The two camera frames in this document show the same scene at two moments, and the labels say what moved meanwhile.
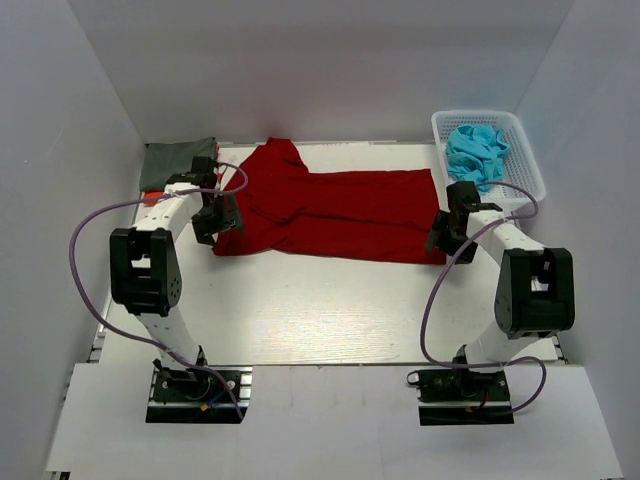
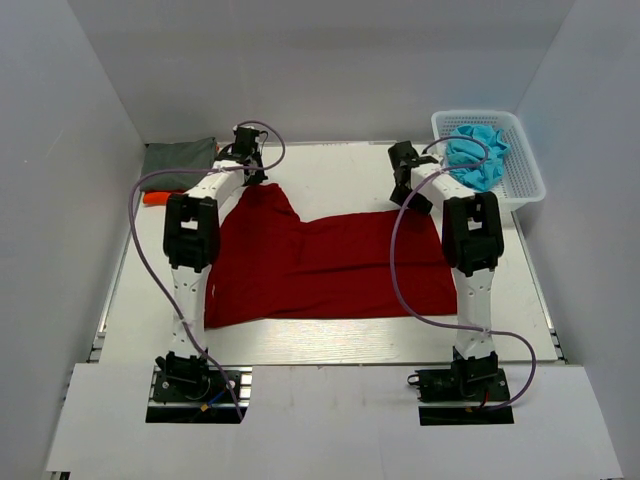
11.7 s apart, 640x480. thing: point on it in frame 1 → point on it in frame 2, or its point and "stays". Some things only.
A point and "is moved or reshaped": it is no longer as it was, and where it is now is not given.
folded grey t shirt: [163, 160] stays
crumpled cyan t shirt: [477, 153] stays
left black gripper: [231, 218] → [260, 176]
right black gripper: [467, 255] → [423, 204]
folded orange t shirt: [152, 193] stays
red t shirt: [286, 207] is moved or reshaped
